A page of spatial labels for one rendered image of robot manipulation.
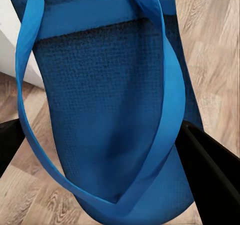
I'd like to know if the sandal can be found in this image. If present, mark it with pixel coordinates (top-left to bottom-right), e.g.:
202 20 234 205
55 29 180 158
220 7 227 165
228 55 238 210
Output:
11 0 204 225

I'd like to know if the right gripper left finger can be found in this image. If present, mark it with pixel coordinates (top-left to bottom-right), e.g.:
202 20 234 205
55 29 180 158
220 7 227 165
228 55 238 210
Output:
0 118 26 178

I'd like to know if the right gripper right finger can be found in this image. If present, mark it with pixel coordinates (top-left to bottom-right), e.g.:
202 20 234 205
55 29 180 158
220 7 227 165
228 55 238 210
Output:
175 120 240 225

